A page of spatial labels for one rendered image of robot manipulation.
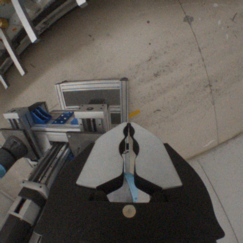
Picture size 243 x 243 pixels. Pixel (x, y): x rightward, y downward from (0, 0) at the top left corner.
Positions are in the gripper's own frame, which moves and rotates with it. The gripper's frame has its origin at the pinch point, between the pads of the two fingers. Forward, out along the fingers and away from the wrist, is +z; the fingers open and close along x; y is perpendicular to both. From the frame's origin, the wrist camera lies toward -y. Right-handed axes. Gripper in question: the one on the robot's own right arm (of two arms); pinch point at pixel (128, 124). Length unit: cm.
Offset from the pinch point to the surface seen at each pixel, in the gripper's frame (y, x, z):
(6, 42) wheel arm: -26, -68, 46
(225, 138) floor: 111, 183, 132
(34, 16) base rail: -41, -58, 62
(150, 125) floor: 82, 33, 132
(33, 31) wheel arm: -23, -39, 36
